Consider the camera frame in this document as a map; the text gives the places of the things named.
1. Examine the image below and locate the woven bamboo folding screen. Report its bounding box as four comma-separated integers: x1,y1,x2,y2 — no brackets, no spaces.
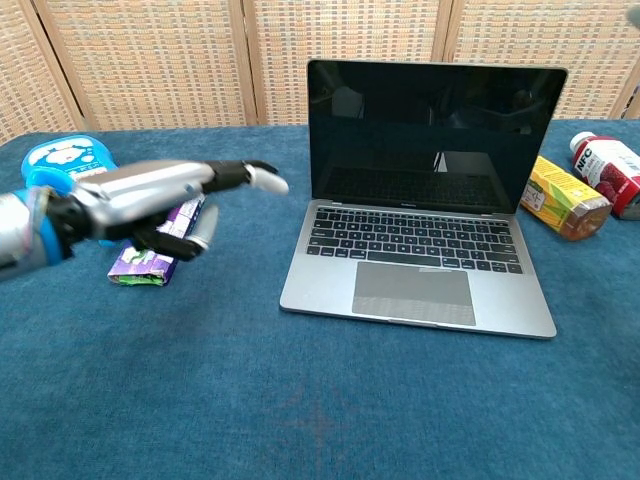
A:
0,0,640,147

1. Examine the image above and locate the red juice bottle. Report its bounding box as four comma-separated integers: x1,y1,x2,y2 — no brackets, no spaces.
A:
569,130,640,222

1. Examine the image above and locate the yellow label tea bottle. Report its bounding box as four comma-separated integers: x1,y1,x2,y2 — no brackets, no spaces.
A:
519,154,614,243

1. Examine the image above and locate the dark teal table mat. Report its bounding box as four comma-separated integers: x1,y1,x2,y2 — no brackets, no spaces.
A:
0,118,640,480

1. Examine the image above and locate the silver grey laptop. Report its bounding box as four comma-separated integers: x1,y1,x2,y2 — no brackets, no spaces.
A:
278,58,569,341

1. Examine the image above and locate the blue detergent bottle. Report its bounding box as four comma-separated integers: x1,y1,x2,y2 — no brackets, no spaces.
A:
20,132,120,250

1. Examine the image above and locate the purple toothpaste box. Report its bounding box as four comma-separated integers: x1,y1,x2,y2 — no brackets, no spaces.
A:
107,193,209,289

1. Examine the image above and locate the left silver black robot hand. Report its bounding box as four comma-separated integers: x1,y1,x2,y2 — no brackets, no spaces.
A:
47,159,290,262

